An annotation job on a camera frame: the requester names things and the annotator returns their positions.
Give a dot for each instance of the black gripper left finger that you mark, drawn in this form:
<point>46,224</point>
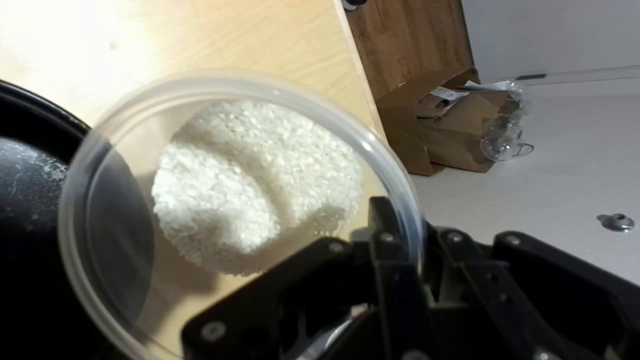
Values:
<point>369,293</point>

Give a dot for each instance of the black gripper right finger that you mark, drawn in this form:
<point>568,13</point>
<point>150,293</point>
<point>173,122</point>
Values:
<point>523,299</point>

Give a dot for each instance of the white rice grains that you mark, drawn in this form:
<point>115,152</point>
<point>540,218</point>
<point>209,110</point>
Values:
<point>243,183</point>

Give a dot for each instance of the clear plastic bowl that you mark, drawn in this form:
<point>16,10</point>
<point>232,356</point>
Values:
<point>131,280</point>

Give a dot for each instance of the cardboard box on floor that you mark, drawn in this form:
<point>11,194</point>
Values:
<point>441,120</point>

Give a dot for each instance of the grey pot with black interior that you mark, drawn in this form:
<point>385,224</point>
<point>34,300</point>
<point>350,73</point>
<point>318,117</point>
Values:
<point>41,316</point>

